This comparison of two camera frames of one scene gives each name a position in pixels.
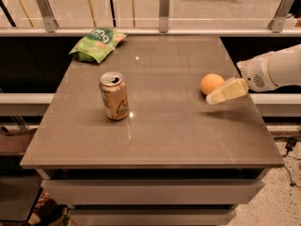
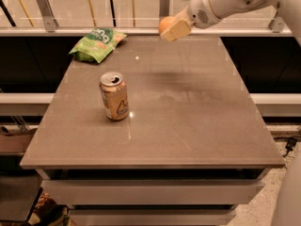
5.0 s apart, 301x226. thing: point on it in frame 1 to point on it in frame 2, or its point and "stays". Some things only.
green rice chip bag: x=97 y=44 stays
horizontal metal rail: x=153 y=32 stays
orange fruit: x=211 y=82 to x=165 y=22
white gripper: x=254 y=72 to x=199 y=12
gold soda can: x=114 y=90 stays
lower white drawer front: x=150 y=217 stays
